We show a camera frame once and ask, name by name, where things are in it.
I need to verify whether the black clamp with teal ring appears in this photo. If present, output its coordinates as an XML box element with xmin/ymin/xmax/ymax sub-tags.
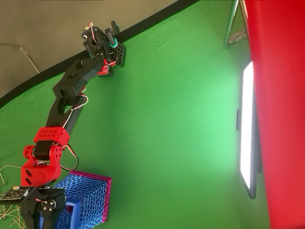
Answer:
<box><xmin>104</xmin><ymin>21</ymin><xmax>121</xmax><ymax>50</ymax></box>

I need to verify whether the blue and pink mesh basket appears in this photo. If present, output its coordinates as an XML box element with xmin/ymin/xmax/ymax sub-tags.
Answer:
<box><xmin>39</xmin><ymin>169</ymin><xmax>113</xmax><ymax>229</ymax></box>

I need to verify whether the black pegboard base plate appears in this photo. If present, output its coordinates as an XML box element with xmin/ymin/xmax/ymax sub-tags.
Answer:
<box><xmin>108</xmin><ymin>42</ymin><xmax>126</xmax><ymax>68</ymax></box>

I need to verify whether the white LED light panel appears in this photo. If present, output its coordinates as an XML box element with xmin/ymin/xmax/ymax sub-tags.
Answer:
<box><xmin>235</xmin><ymin>61</ymin><xmax>263</xmax><ymax>200</ymax></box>

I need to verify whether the large red blurred object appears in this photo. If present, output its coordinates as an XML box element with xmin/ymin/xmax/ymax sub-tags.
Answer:
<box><xmin>242</xmin><ymin>0</ymin><xmax>305</xmax><ymax>229</ymax></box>

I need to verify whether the green cloth with black border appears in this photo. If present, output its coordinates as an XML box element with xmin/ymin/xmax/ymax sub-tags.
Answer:
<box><xmin>0</xmin><ymin>0</ymin><xmax>271</xmax><ymax>229</ymax></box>

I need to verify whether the red white servo cable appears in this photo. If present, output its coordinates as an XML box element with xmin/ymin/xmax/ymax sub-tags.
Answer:
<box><xmin>59</xmin><ymin>144</ymin><xmax>79</xmax><ymax>172</ymax></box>

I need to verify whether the chrome tube frame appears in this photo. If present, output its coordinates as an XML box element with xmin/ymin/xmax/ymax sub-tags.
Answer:
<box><xmin>223</xmin><ymin>0</ymin><xmax>249</xmax><ymax>48</ymax></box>

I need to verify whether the thin white floor cable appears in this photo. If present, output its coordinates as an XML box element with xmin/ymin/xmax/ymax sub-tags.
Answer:
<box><xmin>0</xmin><ymin>42</ymin><xmax>41</xmax><ymax>74</ymax></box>

